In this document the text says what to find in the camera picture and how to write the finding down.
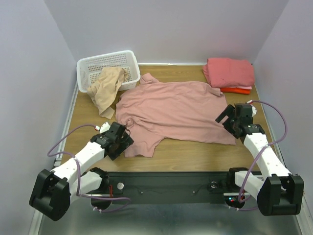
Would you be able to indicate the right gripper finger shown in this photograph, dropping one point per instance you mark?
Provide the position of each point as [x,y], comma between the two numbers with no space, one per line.
[229,128]
[227,112]

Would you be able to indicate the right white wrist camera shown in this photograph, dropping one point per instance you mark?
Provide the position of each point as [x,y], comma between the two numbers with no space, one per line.
[254,110]

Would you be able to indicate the aluminium extrusion frame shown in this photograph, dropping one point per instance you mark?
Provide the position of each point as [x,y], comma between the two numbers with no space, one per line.
[37,217]

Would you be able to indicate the beige crumpled t shirt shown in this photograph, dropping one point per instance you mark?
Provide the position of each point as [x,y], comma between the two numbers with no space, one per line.
[104,90]

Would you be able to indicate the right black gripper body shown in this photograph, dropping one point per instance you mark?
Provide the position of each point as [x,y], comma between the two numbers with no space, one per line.
[226,118]

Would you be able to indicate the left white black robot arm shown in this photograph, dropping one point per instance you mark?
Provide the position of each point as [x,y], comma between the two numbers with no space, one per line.
[54,190]

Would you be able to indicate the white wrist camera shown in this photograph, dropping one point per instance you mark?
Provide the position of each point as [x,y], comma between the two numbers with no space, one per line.
[103,128]
[254,110]

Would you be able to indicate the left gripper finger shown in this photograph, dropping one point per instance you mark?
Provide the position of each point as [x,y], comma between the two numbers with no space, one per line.
[116,149]
[126,133]

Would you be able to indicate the folded light pink shirt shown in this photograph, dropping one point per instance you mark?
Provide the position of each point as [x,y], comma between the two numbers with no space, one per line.
[244,87]

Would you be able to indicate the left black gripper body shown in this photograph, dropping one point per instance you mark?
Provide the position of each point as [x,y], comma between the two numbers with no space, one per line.
[123,146]

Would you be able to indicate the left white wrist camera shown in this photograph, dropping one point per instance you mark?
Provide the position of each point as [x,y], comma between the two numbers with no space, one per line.
[103,128]

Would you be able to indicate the dusty pink t shirt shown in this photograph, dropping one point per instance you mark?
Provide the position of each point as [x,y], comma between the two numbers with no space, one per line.
[185,111]

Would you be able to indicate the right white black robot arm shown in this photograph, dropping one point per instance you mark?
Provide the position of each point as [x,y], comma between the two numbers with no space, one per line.
[277,191]

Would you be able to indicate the folded orange red shirt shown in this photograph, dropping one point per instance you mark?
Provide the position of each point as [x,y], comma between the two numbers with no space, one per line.
[235,90]

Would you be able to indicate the white plastic laundry basket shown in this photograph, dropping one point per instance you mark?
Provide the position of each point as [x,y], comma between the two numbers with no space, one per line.
[88,69]

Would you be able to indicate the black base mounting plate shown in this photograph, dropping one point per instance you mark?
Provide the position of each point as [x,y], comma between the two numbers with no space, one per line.
[168,187]

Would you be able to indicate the folded coral pink shirt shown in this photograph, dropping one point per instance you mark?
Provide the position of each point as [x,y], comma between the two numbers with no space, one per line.
[228,73]

